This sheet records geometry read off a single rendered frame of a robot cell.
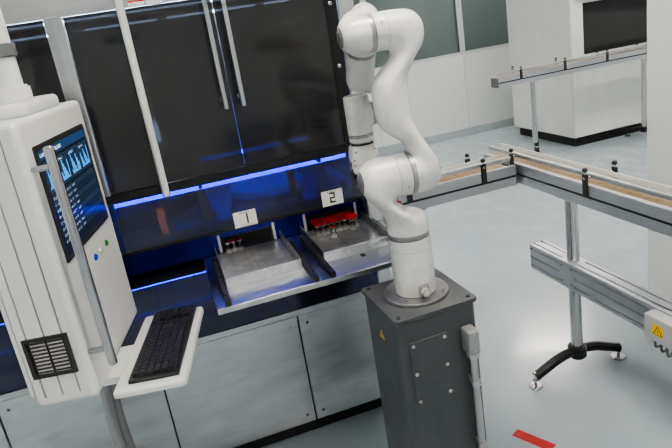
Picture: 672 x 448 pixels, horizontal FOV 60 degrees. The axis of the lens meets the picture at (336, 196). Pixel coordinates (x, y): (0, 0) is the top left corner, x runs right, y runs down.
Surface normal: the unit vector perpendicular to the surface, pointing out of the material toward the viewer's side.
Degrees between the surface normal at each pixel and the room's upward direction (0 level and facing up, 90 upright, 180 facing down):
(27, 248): 90
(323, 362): 90
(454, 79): 90
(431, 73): 90
